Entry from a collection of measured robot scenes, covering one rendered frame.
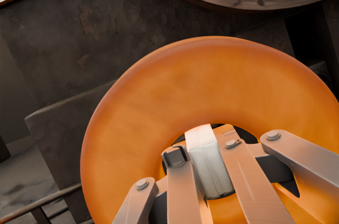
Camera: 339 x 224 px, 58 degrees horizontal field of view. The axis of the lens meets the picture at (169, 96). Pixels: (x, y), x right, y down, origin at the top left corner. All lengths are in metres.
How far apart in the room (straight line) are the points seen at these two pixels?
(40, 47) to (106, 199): 0.44
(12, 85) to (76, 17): 6.91
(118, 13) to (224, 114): 0.41
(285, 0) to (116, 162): 0.30
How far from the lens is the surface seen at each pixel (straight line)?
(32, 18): 0.59
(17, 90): 7.42
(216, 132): 0.18
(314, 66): 0.57
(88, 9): 0.56
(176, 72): 0.16
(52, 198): 0.58
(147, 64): 0.16
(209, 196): 0.16
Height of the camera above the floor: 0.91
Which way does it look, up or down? 11 degrees down
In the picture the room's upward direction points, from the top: 22 degrees counter-clockwise
